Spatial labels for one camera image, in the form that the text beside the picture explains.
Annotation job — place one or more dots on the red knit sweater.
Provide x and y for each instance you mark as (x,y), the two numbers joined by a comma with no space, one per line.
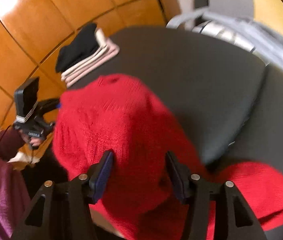
(119,113)

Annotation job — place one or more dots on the grey yellow blue chair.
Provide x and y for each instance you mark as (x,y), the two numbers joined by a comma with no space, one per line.
(231,5)

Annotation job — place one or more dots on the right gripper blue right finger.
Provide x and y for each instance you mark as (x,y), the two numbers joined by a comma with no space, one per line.
(179,175)

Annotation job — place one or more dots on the white printed seat cushion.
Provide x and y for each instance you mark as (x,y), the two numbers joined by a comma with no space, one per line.
(219,31)

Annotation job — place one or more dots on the light grey blue hoodie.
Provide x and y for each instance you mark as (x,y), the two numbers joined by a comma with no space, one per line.
(267,42)

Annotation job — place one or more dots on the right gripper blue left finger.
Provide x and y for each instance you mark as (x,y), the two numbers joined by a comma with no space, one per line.
(99,174)

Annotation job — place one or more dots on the folded black garment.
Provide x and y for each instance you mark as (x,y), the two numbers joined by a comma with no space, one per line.
(82,46)

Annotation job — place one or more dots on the black leather cushion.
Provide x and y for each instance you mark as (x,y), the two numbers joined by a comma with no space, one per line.
(229,103)

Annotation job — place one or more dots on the person's left hand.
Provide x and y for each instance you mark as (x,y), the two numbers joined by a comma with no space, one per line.
(33,142)

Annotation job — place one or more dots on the maroon sleeve forearm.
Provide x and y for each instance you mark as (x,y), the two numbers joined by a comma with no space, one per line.
(14,197)

